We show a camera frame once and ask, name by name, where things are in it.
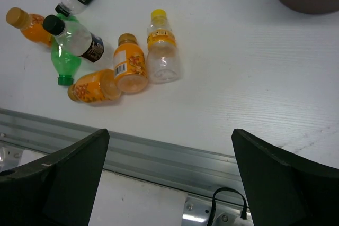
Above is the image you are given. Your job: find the black cable loop right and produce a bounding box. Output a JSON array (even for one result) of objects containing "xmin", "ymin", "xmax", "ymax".
[{"xmin": 208, "ymin": 187, "xmax": 248, "ymax": 226}]

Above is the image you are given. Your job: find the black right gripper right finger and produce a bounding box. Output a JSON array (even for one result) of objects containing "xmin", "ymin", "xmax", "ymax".
[{"xmin": 231, "ymin": 129, "xmax": 338, "ymax": 225}]

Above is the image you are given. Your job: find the clear bottle yellow cap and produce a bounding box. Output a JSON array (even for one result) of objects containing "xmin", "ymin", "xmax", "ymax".
[{"xmin": 146, "ymin": 9, "xmax": 181, "ymax": 84}]

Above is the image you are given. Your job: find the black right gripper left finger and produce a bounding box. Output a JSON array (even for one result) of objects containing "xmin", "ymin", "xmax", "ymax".
[{"xmin": 1, "ymin": 129, "xmax": 110, "ymax": 225}]

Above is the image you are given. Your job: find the aluminium table rail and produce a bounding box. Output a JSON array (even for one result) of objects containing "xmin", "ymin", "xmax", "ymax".
[{"xmin": 1, "ymin": 109, "xmax": 253, "ymax": 225}]

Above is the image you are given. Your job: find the orange juice bottle barcode label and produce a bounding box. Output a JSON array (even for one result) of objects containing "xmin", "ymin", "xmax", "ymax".
[{"xmin": 113, "ymin": 33, "xmax": 148, "ymax": 93}]

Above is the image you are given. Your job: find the orange juice bottle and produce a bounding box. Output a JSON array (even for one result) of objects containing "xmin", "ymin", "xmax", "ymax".
[
  {"xmin": 6, "ymin": 7, "xmax": 52, "ymax": 48},
  {"xmin": 67, "ymin": 69, "xmax": 121, "ymax": 103}
]

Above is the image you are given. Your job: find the green plastic bottle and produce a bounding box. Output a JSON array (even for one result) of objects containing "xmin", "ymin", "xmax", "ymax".
[{"xmin": 50, "ymin": 13, "xmax": 82, "ymax": 86}]

